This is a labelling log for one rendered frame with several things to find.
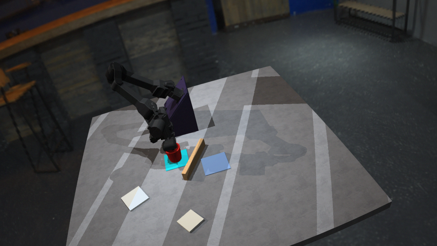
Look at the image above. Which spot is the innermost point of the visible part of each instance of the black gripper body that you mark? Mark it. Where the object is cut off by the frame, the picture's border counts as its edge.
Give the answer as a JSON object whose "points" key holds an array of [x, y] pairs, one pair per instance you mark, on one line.
{"points": [[169, 143]]}

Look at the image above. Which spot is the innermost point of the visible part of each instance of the white flat rectangular slab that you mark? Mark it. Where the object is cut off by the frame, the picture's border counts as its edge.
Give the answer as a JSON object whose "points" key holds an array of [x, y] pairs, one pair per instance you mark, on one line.
{"points": [[135, 198]]}

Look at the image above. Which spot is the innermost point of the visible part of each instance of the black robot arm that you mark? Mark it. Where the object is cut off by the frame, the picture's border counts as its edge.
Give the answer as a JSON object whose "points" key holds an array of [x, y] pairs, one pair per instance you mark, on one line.
{"points": [[156, 119]]}

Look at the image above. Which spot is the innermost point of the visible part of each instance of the beige square pad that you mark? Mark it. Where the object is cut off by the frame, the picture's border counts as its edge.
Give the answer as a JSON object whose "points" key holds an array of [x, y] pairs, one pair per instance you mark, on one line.
{"points": [[190, 221]]}

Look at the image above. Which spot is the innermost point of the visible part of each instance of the light brown wooden plank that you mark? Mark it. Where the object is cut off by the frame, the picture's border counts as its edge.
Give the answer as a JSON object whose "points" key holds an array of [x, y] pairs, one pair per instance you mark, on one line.
{"points": [[193, 159]]}

